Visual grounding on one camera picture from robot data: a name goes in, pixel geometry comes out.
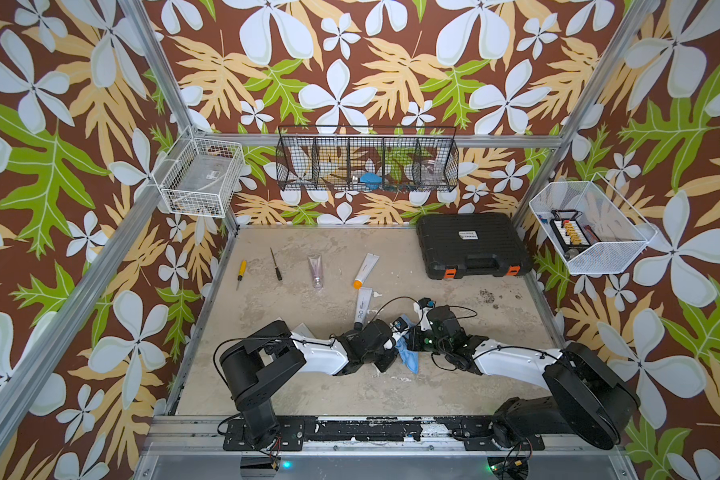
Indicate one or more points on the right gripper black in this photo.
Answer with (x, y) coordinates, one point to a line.
(413, 339)

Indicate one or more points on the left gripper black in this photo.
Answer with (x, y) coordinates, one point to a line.
(387, 360)

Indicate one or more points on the blue microfiber cloth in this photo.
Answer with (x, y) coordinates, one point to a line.
(404, 346)

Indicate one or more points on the dark cap toothpaste tube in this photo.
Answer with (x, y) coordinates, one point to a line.
(364, 296)

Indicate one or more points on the pink cap toothpaste tube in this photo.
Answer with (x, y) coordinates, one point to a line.
(397, 336)

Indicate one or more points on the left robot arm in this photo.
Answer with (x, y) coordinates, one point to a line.
(256, 367)

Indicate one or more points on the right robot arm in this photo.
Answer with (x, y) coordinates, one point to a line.
(585, 397)

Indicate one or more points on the black cap toothpaste tube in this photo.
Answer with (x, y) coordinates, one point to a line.
(302, 332)

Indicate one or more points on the orange cap toothpaste tube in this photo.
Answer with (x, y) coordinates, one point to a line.
(369, 262)

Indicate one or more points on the clear pink tube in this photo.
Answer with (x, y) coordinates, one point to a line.
(316, 269)

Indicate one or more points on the black plastic tool case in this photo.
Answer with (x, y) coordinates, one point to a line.
(457, 245)

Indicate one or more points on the black box in basket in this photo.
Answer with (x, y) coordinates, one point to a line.
(569, 230)

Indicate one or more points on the blue item in basket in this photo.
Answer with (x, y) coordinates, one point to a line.
(371, 180)

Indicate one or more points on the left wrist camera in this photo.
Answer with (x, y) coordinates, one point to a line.
(401, 324)

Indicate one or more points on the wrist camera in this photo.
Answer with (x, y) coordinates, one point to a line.
(401, 324)
(422, 307)

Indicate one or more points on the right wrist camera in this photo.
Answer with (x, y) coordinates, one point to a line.
(422, 307)

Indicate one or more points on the black handle screwdriver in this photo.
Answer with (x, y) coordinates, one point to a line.
(277, 270)

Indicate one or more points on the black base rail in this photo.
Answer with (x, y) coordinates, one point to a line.
(290, 433)

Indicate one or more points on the yellow handle screwdriver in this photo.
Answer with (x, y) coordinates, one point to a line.
(241, 273)

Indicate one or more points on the black wire basket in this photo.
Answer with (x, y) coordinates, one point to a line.
(334, 157)

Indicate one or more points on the white wire basket right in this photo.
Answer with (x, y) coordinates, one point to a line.
(592, 226)

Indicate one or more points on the white wire basket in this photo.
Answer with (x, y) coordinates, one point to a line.
(198, 174)
(592, 226)

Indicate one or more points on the white wire basket left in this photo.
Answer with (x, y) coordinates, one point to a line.
(198, 174)

